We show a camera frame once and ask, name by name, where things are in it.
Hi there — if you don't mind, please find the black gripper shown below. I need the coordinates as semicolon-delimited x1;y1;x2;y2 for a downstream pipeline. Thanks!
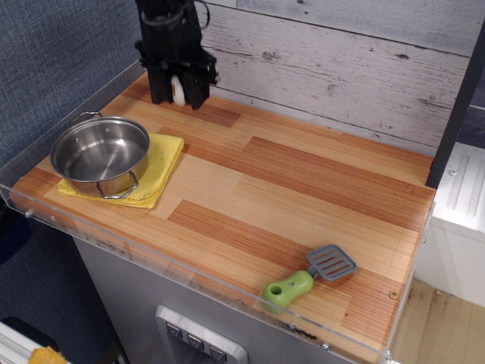
136;7;219;110

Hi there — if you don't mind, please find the plush sushi roll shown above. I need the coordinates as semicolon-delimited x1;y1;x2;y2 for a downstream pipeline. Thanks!
171;75;186;106

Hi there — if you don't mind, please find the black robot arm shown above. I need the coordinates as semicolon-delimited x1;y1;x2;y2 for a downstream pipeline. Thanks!
135;1;218;110

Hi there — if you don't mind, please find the yellow folded cloth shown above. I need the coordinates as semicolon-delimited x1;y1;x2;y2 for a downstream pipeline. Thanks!
57;133;184;209

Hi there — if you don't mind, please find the stainless steel pot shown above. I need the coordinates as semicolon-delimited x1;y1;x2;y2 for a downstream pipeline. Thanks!
50;111;151;199

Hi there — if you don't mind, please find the clear acrylic table guard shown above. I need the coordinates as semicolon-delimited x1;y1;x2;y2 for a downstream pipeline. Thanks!
3;64;435;363

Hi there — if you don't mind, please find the green grey toy spatula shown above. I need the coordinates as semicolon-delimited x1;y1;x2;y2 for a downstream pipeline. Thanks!
261;244;358;312

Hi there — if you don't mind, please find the grey cabinet with dispenser panel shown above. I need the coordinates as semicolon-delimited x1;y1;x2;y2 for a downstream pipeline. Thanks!
74;239;346;363

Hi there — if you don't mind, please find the yellow black object bottom left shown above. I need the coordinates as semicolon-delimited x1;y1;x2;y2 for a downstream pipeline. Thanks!
0;347;67;364

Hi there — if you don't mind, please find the white ribbed side unit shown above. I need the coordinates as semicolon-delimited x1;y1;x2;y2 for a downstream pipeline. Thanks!
415;143;484;306

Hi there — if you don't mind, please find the dark left frame post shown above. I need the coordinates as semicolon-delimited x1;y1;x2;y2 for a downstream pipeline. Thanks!
136;0;152;42

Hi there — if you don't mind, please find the dark frame post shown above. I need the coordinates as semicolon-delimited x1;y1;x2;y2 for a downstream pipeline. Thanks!
136;0;152;42
426;24;484;189

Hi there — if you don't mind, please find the dark right frame post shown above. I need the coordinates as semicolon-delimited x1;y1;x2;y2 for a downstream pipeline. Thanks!
426;24;484;189

